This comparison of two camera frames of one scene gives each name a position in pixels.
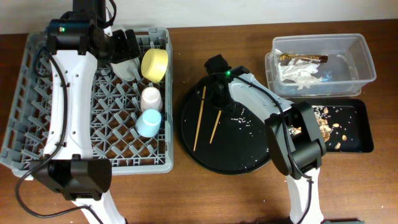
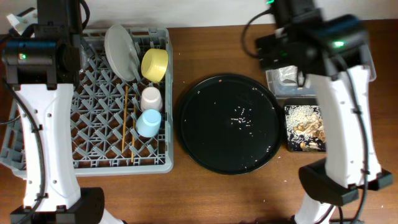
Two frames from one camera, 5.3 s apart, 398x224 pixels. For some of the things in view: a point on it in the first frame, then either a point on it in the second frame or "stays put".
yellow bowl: x=154 y=64 stays put
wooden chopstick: x=216 y=126 to x=133 y=135
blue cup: x=148 y=123 stays put
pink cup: x=150 y=99 stays put
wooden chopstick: x=200 y=114 to x=126 y=88
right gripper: x=212 y=100 to x=267 y=53
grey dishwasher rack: x=115 y=106 stays put
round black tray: x=222 y=141 stays put
